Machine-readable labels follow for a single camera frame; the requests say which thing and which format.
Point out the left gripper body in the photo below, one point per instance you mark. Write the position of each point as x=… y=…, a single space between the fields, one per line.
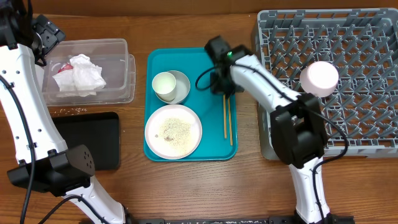
x=50 y=35

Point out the red foil wrapper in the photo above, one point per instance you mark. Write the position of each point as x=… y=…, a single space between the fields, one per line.
x=66 y=66

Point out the grey bowl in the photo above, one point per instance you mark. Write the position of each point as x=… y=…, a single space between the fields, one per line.
x=182 y=89

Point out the white napkin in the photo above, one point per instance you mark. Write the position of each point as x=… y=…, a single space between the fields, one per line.
x=72 y=85
x=86 y=75

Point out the white paper cup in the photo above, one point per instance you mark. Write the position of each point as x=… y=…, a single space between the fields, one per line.
x=164 y=84

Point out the grey dishwasher rack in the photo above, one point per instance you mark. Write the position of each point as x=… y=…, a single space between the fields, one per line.
x=362 y=45

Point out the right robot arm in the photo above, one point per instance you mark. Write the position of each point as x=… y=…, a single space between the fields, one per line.
x=298 y=135

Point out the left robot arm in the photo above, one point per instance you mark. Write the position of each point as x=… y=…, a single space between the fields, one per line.
x=45 y=162

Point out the clear plastic waste bin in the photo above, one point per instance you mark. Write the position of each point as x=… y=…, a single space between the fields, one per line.
x=118 y=71

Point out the teal serving tray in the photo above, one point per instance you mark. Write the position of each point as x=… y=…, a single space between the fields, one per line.
x=209 y=107

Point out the scattered rice grains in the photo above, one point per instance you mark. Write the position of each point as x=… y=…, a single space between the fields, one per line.
x=68 y=111

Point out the large white plate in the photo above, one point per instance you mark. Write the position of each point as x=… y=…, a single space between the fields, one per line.
x=173 y=132

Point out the black plastic tray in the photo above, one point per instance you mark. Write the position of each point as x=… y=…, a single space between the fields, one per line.
x=99 y=132

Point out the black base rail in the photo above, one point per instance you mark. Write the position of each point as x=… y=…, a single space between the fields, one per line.
x=292 y=219

